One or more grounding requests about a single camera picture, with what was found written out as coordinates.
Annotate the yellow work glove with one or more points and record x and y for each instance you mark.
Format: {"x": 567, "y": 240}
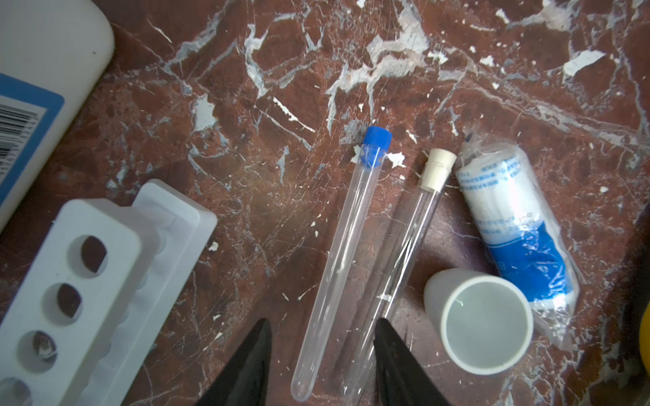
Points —
{"x": 644, "y": 337}

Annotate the white capped test tube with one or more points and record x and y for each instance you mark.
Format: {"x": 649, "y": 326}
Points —
{"x": 389, "y": 278}

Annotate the small white crucible cup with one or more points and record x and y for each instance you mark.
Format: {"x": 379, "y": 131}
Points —
{"x": 484, "y": 322}

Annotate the white test tube rack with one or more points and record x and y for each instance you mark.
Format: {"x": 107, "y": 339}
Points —
{"x": 97, "y": 294}

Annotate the wrapped white blue bandage roll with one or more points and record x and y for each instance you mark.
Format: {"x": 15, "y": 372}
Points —
{"x": 520, "y": 231}

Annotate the white plastic storage bin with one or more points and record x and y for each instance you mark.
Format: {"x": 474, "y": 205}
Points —
{"x": 52, "y": 55}

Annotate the blue capped test tube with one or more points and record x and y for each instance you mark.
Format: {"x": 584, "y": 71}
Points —
{"x": 373, "y": 151}

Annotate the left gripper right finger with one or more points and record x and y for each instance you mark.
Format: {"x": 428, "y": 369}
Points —
{"x": 400, "y": 378}

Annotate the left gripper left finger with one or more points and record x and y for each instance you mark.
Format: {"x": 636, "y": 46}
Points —
{"x": 244, "y": 379}

